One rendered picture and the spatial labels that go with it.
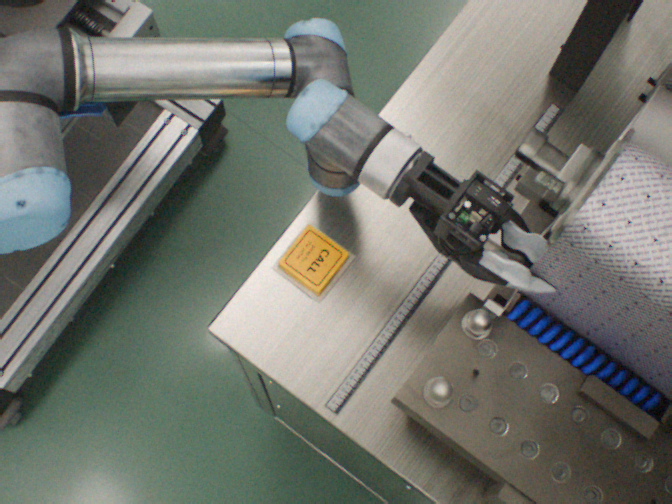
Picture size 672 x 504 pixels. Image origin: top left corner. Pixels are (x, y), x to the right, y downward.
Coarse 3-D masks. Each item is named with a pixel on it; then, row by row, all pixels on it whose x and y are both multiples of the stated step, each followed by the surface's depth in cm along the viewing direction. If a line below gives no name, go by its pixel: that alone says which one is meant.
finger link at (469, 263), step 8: (456, 256) 111; (464, 256) 110; (472, 256) 110; (480, 256) 110; (464, 264) 110; (472, 264) 110; (480, 264) 110; (472, 272) 110; (480, 272) 110; (488, 272) 110; (488, 280) 110; (496, 280) 111; (504, 280) 110
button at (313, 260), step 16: (304, 240) 131; (320, 240) 131; (288, 256) 130; (304, 256) 130; (320, 256) 130; (336, 256) 130; (288, 272) 130; (304, 272) 130; (320, 272) 130; (336, 272) 131; (320, 288) 129
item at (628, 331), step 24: (552, 264) 105; (576, 264) 100; (576, 288) 106; (600, 288) 102; (576, 312) 112; (600, 312) 107; (624, 312) 103; (648, 312) 99; (600, 336) 114; (624, 336) 109; (648, 336) 104; (624, 360) 115; (648, 360) 110
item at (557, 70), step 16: (592, 0) 120; (608, 0) 118; (624, 0) 116; (640, 0) 137; (592, 16) 122; (608, 16) 120; (624, 16) 118; (576, 32) 128; (592, 32) 125; (608, 32) 123; (560, 48) 134; (576, 48) 131; (592, 48) 128; (560, 64) 136; (576, 64) 134; (592, 64) 131; (560, 80) 140; (576, 80) 137
